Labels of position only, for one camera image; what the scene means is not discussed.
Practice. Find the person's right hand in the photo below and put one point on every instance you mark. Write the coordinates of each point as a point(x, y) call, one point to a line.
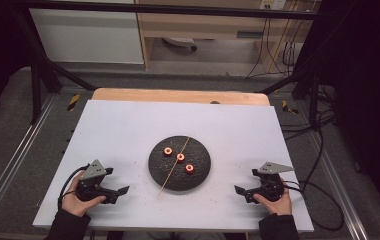
point(278, 206)

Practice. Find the thin wooden skewer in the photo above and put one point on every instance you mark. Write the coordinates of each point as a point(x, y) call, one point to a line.
point(173, 168)

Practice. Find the white cabinet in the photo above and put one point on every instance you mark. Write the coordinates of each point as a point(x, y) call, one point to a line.
point(88, 36)

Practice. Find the white power strip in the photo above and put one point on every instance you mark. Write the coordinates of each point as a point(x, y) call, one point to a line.
point(272, 4)

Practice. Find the round black stone plate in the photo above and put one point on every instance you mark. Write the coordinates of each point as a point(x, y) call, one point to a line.
point(191, 180)

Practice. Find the wooden table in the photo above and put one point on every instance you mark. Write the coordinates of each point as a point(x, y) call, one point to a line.
point(164, 96)

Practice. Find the white device under desk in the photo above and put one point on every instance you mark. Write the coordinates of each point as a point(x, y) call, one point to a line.
point(180, 41)

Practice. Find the black metal frame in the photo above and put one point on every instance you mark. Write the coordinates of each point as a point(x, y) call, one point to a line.
point(178, 9)

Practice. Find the light wooden desk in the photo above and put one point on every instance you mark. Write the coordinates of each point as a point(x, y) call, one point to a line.
point(208, 28)

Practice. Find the aluminium floor rail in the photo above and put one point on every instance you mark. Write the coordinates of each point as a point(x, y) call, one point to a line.
point(339, 190)
point(14, 156)

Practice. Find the person's left hand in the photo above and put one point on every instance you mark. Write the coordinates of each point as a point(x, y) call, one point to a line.
point(76, 203)

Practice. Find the white table board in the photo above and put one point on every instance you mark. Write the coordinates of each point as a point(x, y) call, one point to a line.
point(121, 140)

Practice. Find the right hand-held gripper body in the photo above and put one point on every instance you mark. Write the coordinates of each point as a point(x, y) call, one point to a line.
point(268, 186)

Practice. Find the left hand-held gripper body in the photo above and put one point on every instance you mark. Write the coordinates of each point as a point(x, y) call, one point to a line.
point(91, 185)

